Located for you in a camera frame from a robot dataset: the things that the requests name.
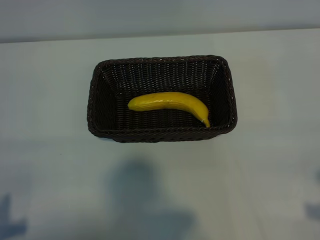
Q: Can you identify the yellow banana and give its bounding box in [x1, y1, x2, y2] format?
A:
[127, 91, 211, 129]

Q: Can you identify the dark brown wicker basket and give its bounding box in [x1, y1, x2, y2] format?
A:
[86, 54, 238, 144]

